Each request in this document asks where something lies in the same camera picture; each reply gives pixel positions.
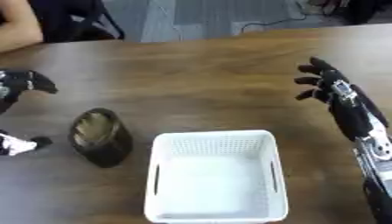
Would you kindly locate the person's forearm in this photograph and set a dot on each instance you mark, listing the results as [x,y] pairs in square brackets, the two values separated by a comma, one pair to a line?
[18,26]

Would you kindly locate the dark bulky object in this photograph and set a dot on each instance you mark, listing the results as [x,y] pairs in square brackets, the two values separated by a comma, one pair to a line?
[365,10]

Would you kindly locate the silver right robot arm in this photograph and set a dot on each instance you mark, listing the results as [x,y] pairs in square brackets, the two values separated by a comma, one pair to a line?
[377,163]

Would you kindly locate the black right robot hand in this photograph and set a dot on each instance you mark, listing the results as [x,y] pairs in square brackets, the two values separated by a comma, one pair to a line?
[349,116]

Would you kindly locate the dark brown cup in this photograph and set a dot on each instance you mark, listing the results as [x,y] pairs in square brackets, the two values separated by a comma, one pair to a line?
[102,140]

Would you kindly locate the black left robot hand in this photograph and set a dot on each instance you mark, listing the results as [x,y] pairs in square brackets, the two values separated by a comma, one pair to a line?
[20,83]

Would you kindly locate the black chair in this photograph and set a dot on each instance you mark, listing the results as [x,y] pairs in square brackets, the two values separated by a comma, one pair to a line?
[71,20]

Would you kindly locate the white plastic basket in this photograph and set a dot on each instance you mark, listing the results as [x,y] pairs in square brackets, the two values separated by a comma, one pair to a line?
[217,178]

